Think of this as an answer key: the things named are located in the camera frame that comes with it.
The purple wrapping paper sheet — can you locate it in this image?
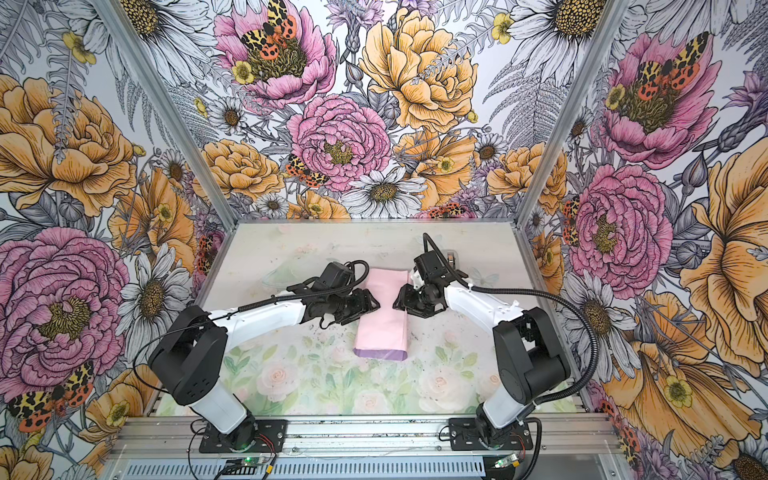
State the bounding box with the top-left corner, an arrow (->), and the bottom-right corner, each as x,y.
353,269 -> 410,361

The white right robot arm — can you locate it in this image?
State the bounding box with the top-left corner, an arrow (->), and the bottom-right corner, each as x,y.
393,251 -> 571,435

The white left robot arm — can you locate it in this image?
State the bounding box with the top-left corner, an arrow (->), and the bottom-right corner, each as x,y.
147,260 -> 380,435

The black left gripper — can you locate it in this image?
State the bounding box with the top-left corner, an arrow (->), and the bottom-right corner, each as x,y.
328,288 -> 380,325

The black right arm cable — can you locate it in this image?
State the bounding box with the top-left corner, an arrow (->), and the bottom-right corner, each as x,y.
415,232 -> 599,480

